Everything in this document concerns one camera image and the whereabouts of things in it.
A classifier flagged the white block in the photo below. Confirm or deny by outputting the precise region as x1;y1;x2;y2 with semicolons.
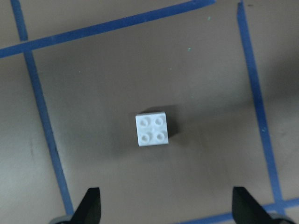
135;112;169;147

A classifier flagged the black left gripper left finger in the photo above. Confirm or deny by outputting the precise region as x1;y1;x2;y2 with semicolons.
70;187;101;224

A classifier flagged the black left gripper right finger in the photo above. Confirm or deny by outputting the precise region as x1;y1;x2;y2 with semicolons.
232;186;273;224

